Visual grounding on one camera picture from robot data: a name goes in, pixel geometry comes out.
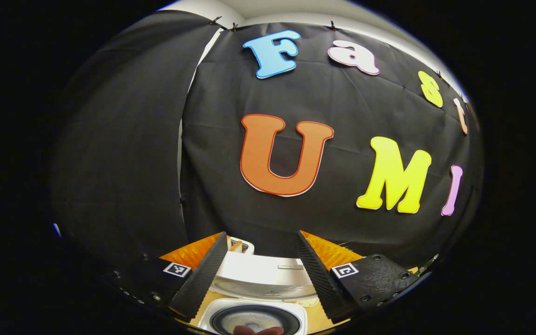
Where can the white rice cooker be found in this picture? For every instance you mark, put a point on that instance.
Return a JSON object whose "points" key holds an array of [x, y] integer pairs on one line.
{"points": [[258, 279]]}

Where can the white toaster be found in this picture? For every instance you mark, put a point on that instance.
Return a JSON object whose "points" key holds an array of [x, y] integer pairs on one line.
{"points": [[248, 245]]}

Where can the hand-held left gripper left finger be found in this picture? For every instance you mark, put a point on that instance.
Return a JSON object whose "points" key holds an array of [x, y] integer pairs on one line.
{"points": [[203, 279]]}

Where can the brown toast slice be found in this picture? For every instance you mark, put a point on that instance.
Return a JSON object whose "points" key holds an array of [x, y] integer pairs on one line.
{"points": [[236, 245]]}

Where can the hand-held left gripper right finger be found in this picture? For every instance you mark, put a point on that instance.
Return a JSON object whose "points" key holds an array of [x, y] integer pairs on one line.
{"points": [[317, 279]]}

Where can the black backdrop cloth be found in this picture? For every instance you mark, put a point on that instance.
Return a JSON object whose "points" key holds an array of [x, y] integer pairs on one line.
{"points": [[226, 163]]}

